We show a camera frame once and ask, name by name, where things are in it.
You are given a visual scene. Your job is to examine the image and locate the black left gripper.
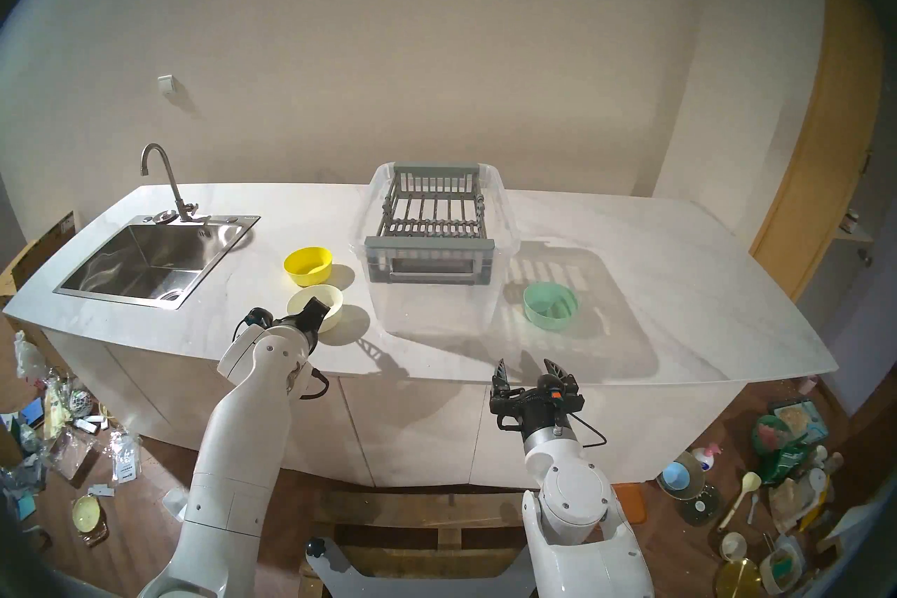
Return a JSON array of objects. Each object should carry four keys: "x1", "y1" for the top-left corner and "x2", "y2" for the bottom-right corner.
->
[{"x1": 242, "y1": 296, "x2": 335, "y2": 345}]

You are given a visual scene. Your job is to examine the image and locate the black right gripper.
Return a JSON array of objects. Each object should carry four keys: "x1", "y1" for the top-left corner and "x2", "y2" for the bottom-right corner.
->
[{"x1": 489, "y1": 358, "x2": 587, "y2": 433}]

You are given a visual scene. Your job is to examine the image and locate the cream bowl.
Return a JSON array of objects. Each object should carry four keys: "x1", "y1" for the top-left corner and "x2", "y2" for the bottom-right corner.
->
[{"x1": 286, "y1": 283, "x2": 345, "y2": 334}]

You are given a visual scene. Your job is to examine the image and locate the mint green bowl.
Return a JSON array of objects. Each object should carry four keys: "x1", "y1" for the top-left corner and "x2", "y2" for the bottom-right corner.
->
[{"x1": 523, "y1": 281, "x2": 580, "y2": 330}]

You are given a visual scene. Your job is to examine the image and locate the grey dish drying rack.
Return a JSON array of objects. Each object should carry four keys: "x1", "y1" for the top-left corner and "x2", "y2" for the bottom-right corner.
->
[{"x1": 364, "y1": 162, "x2": 496, "y2": 286}]

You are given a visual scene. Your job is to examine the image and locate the clear glass plate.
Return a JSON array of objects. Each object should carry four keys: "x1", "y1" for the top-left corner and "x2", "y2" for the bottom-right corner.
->
[{"x1": 657, "y1": 452, "x2": 706, "y2": 501}]

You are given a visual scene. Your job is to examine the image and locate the dark glass plate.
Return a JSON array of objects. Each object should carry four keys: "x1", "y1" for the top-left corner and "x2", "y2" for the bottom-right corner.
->
[{"x1": 678, "y1": 484, "x2": 722, "y2": 528}]

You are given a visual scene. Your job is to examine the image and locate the gold round plate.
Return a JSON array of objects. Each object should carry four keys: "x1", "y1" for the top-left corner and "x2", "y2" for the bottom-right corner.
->
[{"x1": 715, "y1": 558, "x2": 764, "y2": 598}]

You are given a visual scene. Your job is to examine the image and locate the pale yellow glass bowl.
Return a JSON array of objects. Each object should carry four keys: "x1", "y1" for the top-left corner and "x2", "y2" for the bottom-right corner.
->
[{"x1": 70, "y1": 494, "x2": 110, "y2": 548}]

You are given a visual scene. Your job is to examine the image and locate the clear plastic storage bin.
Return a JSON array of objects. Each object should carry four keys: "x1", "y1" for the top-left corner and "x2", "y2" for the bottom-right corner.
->
[{"x1": 349, "y1": 160, "x2": 521, "y2": 335}]

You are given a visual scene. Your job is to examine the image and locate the white kitchen counter cabinet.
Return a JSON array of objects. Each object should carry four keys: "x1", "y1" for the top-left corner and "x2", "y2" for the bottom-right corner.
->
[{"x1": 39, "y1": 323, "x2": 747, "y2": 489}]

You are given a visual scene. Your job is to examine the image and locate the orange plastic tray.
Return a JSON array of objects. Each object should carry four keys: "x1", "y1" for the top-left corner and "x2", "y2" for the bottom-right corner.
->
[{"x1": 614, "y1": 483, "x2": 650, "y2": 527}]

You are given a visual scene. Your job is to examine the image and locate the wooden pallet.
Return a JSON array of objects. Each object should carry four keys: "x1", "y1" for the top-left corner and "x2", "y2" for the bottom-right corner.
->
[{"x1": 300, "y1": 488, "x2": 533, "y2": 598}]

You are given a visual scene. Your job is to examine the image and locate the stainless steel sink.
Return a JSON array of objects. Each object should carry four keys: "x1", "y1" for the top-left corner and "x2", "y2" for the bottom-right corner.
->
[{"x1": 53, "y1": 215, "x2": 261, "y2": 311}]

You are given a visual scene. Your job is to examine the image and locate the chrome gooseneck faucet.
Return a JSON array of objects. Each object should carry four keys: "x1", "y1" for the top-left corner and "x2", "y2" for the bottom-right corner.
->
[{"x1": 140, "y1": 143, "x2": 201, "y2": 223}]

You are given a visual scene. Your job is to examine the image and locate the clear bag with label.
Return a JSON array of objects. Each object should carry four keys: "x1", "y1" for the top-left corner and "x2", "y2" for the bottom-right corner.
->
[{"x1": 109, "y1": 432, "x2": 144, "y2": 486}]

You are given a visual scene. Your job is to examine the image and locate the large cream spoon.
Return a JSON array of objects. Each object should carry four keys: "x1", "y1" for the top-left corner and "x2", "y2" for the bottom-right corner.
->
[{"x1": 718, "y1": 472, "x2": 762, "y2": 530}]

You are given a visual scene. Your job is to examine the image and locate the green dish red food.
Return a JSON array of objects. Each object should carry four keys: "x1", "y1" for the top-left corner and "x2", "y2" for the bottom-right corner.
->
[{"x1": 752, "y1": 414, "x2": 792, "y2": 458}]

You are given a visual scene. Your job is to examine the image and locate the green snack bag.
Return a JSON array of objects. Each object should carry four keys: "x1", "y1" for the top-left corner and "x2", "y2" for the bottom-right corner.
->
[{"x1": 760, "y1": 435, "x2": 815, "y2": 486}]

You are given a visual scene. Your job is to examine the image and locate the teal noodle tray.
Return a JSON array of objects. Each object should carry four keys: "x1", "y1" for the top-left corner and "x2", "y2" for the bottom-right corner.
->
[{"x1": 769, "y1": 399, "x2": 828, "y2": 444}]

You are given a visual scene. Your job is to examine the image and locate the brown cardboard box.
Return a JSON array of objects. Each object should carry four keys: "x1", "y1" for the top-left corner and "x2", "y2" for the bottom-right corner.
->
[{"x1": 0, "y1": 210, "x2": 79, "y2": 297}]

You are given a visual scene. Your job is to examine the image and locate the white crumpled plastic bag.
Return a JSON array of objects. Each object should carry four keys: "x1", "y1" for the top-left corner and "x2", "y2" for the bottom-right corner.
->
[{"x1": 14, "y1": 330, "x2": 47, "y2": 382}]

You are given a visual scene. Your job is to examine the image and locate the beige food bag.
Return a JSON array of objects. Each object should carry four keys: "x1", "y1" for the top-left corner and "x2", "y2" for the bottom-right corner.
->
[{"x1": 769, "y1": 477, "x2": 819, "y2": 534}]

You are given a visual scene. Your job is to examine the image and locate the brown cardboard sheet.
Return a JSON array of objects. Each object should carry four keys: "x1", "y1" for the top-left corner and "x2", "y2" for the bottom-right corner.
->
[{"x1": 0, "y1": 316, "x2": 37, "y2": 415}]

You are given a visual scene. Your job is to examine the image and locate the clear container green contents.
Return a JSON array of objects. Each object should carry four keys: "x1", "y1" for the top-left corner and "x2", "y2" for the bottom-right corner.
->
[{"x1": 759, "y1": 537, "x2": 806, "y2": 594}]

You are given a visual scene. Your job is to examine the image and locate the crumpled silver plastic wrap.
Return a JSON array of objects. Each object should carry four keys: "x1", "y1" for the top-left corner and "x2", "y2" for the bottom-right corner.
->
[{"x1": 0, "y1": 456, "x2": 47, "y2": 493}]

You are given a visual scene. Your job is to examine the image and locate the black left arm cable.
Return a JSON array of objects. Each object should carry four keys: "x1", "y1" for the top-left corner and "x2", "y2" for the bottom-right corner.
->
[{"x1": 231, "y1": 315, "x2": 331, "y2": 402}]

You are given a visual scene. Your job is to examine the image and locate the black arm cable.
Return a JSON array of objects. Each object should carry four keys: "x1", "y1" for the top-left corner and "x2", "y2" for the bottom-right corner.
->
[
  {"x1": 569, "y1": 411, "x2": 609, "y2": 450},
  {"x1": 231, "y1": 315, "x2": 331, "y2": 402}
]

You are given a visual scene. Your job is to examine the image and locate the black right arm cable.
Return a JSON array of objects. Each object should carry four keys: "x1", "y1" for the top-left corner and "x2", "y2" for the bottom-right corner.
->
[{"x1": 569, "y1": 411, "x2": 609, "y2": 450}]

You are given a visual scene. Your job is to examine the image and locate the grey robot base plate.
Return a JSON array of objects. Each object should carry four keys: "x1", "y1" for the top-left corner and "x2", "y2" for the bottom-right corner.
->
[{"x1": 305, "y1": 537, "x2": 540, "y2": 598}]

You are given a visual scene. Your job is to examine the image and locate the wooden door frame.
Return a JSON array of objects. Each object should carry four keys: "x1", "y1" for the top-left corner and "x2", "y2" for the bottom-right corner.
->
[{"x1": 748, "y1": 0, "x2": 885, "y2": 303}]

